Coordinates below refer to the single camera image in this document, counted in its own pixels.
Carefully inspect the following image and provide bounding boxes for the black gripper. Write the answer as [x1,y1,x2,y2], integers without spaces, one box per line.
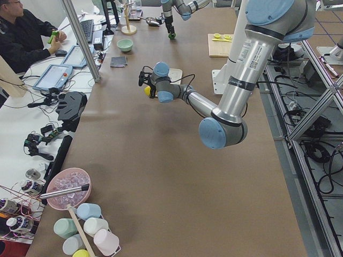
[138,65,156,99]
[156,15,175,35]

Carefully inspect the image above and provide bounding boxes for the yellow lemon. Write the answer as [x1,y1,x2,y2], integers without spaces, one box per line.
[144,86,151,97]

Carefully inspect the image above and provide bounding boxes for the green lime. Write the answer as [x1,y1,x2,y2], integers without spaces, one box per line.
[168,33,176,40]

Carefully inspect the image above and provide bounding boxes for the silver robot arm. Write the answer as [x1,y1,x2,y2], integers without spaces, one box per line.
[138,1,316,149]
[160,0,210,40]

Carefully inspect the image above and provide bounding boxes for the cream rabbit print tray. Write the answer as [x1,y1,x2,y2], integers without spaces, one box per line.
[168,68,183,85]

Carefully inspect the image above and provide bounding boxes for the metal scoop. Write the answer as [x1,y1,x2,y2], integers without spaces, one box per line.
[138,16,160,27]

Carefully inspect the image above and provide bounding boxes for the folded grey cloth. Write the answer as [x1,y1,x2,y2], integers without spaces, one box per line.
[110,56,127,68]

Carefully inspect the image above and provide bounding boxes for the wooden mug tree stand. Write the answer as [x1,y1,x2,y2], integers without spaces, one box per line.
[116,1,137,35]

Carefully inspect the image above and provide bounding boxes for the yellow plastic knife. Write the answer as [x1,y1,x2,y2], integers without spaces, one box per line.
[212,39,232,42]

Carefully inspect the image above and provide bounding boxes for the mint green bowl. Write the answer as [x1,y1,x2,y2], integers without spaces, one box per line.
[117,39,133,52]

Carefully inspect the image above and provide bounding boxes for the wooden cutting board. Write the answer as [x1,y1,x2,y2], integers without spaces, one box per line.
[207,34,233,58]

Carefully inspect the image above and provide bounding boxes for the black keyboard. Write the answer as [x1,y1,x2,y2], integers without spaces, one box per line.
[80,19,94,44]

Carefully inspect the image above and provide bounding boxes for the blue teach pendant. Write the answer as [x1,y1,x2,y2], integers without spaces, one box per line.
[33,64,73,91]
[61,45,87,69]

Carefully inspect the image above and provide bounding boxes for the pink bowl with ice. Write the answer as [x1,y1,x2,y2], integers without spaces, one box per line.
[46,168,92,210]

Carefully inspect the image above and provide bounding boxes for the seated person in black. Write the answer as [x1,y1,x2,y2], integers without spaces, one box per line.
[1,1,67,73]

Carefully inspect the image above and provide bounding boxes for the light blue cup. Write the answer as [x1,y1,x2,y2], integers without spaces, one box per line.
[77,203,101,220]

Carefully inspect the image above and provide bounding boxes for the white cup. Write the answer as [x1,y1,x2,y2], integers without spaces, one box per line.
[83,217,109,237]

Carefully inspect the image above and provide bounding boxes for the pink cup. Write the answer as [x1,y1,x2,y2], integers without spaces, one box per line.
[93,229,120,256]

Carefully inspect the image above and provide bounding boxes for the mint green cup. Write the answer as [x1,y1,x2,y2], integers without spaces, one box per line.
[53,218,78,239]

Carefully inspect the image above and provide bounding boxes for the pale grey cup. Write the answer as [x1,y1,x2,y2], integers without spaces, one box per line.
[62,234,86,255]

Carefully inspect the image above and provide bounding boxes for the yellow cup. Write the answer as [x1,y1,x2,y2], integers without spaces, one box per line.
[72,249,90,257]

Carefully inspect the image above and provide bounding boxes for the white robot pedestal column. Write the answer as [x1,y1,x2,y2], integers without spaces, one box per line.
[227,0,249,64]

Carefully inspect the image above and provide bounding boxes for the aluminium frame post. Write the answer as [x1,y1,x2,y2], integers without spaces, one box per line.
[61,0,101,82]

